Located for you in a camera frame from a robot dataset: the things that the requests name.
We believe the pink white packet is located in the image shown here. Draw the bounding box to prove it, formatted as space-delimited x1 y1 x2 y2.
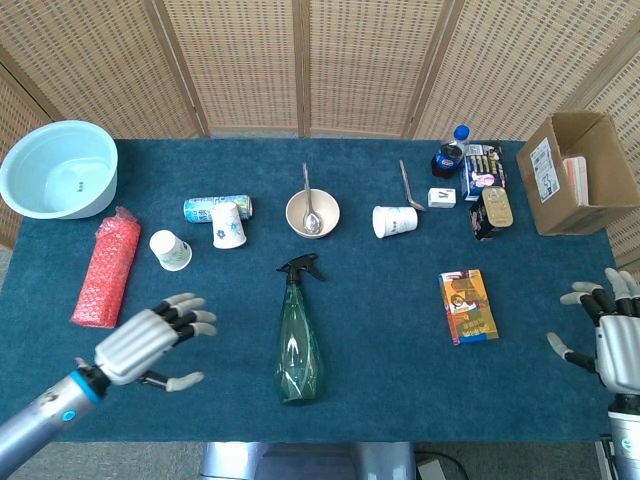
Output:
562 155 591 206

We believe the metal spoon with bent head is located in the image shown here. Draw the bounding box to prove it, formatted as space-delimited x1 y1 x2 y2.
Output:
398 159 427 213

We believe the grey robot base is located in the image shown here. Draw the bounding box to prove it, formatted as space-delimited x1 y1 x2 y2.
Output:
198 441 417 480

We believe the blue white carton box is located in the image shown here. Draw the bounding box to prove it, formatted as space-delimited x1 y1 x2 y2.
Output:
460 143 509 203

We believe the metal spoon with round scoop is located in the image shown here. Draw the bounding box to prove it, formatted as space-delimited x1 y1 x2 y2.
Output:
301 162 322 235

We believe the light blue plastic basin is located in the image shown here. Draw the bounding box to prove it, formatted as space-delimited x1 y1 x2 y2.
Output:
0 119 119 221

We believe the blue carpet table cover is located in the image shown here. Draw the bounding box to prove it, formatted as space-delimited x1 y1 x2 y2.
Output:
0 137 632 444

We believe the white paper cup small print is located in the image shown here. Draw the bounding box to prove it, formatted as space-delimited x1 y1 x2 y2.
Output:
371 204 419 240

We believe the green white drink can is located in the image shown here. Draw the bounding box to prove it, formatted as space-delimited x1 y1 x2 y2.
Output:
183 194 254 225

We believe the wood rattan folding screen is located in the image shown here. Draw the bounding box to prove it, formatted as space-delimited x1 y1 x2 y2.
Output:
0 0 640 269

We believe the beige bowl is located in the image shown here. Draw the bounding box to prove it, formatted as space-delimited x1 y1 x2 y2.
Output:
285 189 342 241

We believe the black gold meat tin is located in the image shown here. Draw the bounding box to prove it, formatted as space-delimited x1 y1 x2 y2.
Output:
468 186 515 243

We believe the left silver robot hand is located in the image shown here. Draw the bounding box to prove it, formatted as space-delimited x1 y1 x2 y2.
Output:
92 292 218 394

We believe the paper cup blue flower print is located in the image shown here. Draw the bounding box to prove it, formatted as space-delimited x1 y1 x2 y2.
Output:
210 201 248 250

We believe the cola bottle blue cap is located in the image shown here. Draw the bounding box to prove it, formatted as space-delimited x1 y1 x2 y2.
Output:
430 124 472 179

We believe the open cardboard box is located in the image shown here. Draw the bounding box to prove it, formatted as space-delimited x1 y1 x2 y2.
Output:
515 110 640 237

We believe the small white box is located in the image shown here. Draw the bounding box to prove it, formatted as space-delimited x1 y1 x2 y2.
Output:
427 187 458 210

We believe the paper cup green fern print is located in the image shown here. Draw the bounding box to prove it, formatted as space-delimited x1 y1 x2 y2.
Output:
148 229 194 273

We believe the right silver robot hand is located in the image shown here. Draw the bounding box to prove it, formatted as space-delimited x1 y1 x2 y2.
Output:
545 267 640 401

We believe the red bubble wrap roll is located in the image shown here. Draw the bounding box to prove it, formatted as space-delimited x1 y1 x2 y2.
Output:
70 205 143 330

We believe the yellow orange flat box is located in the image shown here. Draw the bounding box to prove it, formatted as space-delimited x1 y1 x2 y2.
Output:
438 268 500 347

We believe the green spray bottle black trigger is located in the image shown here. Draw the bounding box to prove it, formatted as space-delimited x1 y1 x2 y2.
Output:
275 253 326 406

